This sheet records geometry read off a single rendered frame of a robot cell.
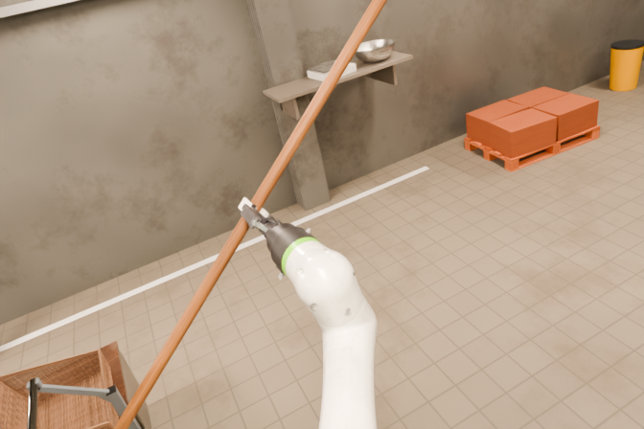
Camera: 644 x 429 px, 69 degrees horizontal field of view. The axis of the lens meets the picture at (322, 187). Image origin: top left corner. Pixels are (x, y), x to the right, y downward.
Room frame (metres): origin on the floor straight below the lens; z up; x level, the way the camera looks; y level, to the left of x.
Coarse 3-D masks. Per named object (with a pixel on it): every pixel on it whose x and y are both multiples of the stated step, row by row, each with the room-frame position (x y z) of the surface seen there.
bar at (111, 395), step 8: (32, 384) 1.40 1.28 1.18; (40, 384) 1.41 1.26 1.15; (48, 384) 1.43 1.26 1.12; (32, 392) 1.36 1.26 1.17; (40, 392) 1.41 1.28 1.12; (48, 392) 1.41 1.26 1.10; (56, 392) 1.42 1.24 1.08; (64, 392) 1.43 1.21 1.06; (72, 392) 1.44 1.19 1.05; (80, 392) 1.45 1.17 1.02; (88, 392) 1.46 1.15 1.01; (96, 392) 1.47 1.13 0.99; (104, 392) 1.48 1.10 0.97; (112, 392) 1.48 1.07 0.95; (32, 400) 1.31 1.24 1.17; (112, 400) 1.47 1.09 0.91; (120, 400) 1.48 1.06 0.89; (32, 408) 1.28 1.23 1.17; (120, 408) 1.48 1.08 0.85; (32, 416) 1.24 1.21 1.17; (120, 416) 1.47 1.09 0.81; (32, 424) 1.20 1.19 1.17; (136, 424) 1.49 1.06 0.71
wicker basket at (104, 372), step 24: (72, 360) 1.97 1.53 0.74; (96, 360) 2.00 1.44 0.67; (0, 384) 1.81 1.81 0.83; (24, 384) 1.87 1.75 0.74; (72, 384) 1.94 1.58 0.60; (96, 384) 1.91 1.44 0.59; (0, 408) 1.68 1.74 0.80; (24, 408) 1.78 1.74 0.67; (48, 408) 1.81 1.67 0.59; (72, 408) 1.78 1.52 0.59; (96, 408) 1.75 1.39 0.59
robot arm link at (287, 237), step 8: (288, 232) 0.78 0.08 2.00; (296, 232) 0.78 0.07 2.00; (304, 232) 0.78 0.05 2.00; (280, 240) 0.77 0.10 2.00; (288, 240) 0.75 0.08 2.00; (272, 248) 0.77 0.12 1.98; (280, 248) 0.75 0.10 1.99; (272, 256) 0.77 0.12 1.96; (280, 256) 0.74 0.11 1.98; (280, 264) 0.74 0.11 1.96; (280, 272) 0.76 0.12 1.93
